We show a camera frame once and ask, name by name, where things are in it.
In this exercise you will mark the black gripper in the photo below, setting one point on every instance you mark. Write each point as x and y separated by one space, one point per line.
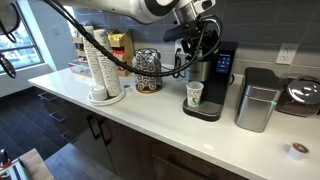
207 40

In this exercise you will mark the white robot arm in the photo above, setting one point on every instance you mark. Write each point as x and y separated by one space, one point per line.
133 6

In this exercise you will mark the black Keurig coffee machine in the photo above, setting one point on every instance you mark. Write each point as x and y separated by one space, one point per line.
220 86

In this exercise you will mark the patterned pod carousel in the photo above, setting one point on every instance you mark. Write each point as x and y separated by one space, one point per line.
147 71

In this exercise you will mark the white cup lid stack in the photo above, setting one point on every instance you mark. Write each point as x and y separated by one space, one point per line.
99 93

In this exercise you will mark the donut print coffee pod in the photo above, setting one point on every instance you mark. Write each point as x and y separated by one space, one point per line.
298 151

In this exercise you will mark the wooden condiment rack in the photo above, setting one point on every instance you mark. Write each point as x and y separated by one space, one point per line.
128 43

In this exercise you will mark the red tea packets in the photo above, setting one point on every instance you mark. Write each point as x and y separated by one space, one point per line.
120 51

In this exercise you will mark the small creamer cup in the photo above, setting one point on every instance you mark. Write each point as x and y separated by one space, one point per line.
127 88

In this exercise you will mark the yellow sweetener packets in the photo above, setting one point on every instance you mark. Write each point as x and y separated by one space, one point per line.
116 36

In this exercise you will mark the stainless steel canister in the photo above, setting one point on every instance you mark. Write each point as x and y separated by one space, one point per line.
256 103

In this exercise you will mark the shorter patterned paper cup stack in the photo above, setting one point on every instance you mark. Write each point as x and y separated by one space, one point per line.
110 73

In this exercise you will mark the white round cup tray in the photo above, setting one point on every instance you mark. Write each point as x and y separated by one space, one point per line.
115 99

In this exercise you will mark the tall patterned paper cup stack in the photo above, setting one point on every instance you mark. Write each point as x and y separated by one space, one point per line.
91 60

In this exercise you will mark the dark wood base cabinet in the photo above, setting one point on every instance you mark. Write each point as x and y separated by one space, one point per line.
133 146

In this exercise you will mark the dark round appliance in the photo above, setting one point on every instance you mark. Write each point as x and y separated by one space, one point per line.
301 96

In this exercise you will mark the window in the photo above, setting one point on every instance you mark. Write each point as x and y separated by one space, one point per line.
20 46

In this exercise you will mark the light wooden table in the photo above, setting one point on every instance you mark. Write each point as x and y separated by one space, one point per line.
36 165

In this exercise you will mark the black orange clamp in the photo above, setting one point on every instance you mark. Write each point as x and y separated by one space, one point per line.
4 158

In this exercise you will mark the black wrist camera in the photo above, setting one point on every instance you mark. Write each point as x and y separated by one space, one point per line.
180 33

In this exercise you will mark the white wall outlet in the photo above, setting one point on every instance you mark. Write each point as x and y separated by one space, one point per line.
286 53

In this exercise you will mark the aluminium profile rail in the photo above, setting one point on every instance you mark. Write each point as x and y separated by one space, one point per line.
15 171

